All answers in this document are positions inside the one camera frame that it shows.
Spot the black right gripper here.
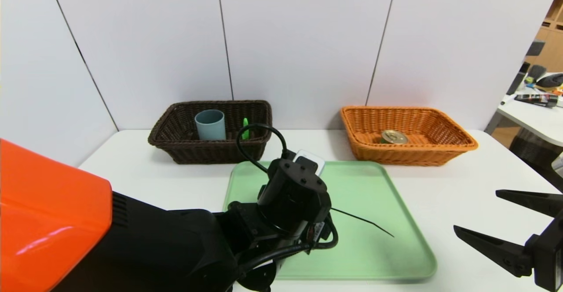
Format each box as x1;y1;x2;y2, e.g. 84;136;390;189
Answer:
453;190;563;292

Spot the gold lid food can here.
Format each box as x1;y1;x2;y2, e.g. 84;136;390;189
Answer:
379;129;409;145

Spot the blue plastic cup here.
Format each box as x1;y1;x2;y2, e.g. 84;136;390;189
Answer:
195;109;227;141

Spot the orange wicker basket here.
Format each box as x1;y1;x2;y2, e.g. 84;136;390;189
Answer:
340;106;479;167

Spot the dark brown wicker basket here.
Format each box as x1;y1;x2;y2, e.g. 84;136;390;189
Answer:
148;100;273;165

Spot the dark woven bin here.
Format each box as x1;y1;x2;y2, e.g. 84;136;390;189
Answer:
509;129;563;194

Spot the white side table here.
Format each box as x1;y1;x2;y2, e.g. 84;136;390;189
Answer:
484;74;563;148

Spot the black tray with tools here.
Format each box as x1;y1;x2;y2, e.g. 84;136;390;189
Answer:
515;93;560;108

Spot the light green plastic tray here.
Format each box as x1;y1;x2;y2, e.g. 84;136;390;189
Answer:
222;161;438;280

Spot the black upright stand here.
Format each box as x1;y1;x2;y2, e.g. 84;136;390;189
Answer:
506;62;530;95

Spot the dark grey clutter pile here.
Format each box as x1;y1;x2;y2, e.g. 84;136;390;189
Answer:
528;66;563;92

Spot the thin black zip tie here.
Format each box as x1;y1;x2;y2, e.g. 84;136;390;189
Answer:
331;208;395;238

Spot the wooden shelf unit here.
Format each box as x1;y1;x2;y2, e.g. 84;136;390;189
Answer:
521;0;563;75

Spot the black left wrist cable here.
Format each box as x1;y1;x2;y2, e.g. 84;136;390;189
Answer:
238;213;340;279

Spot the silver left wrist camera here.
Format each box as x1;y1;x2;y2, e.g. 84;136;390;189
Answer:
292;150;326;176

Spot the black left camera cable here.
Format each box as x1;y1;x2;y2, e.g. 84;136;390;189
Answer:
236;124;296;175

